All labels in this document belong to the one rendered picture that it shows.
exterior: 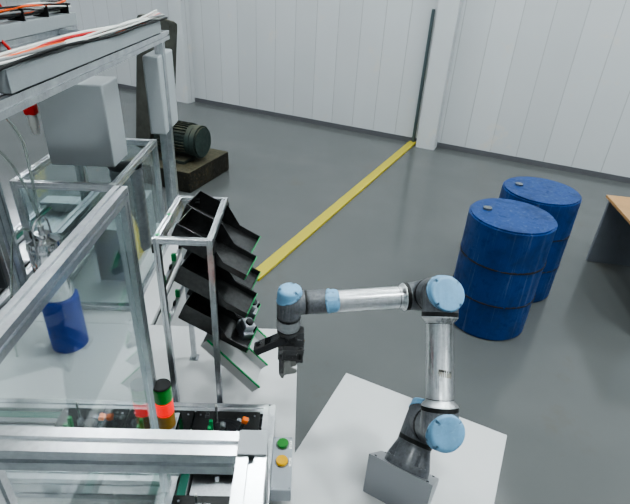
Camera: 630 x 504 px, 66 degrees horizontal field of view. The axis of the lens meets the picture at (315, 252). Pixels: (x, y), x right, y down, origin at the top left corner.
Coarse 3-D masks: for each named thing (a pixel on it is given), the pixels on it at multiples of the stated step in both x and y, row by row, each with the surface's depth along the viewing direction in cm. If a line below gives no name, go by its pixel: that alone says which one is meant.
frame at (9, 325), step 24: (120, 192) 103; (96, 216) 92; (72, 240) 85; (96, 240) 90; (48, 264) 77; (72, 264) 81; (24, 288) 71; (48, 288) 73; (0, 312) 66; (24, 312) 67; (0, 336) 62; (0, 360) 62; (0, 480) 63
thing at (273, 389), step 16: (160, 336) 233; (176, 336) 234; (160, 352) 224; (176, 352) 224; (272, 352) 228; (160, 368) 215; (176, 368) 216; (192, 368) 216; (208, 368) 217; (224, 368) 217; (272, 368) 219; (192, 384) 208; (208, 384) 208; (224, 384) 209; (240, 384) 209; (272, 384) 210; (288, 384) 211; (192, 400) 200; (208, 400) 201; (224, 400) 201; (240, 400) 201; (256, 400) 202; (272, 400) 202; (288, 400) 203; (288, 416) 196; (288, 432) 189
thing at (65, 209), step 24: (48, 168) 243; (72, 168) 269; (96, 168) 281; (144, 168) 259; (24, 192) 217; (48, 192) 217; (72, 192) 218; (96, 192) 218; (48, 216) 223; (72, 216) 223; (144, 264) 265
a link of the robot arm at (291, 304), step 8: (280, 288) 146; (288, 288) 146; (296, 288) 146; (280, 296) 145; (288, 296) 144; (296, 296) 144; (304, 296) 147; (280, 304) 146; (288, 304) 145; (296, 304) 146; (304, 304) 146; (280, 312) 148; (288, 312) 146; (296, 312) 147; (304, 312) 148; (280, 320) 149; (288, 320) 148; (296, 320) 149
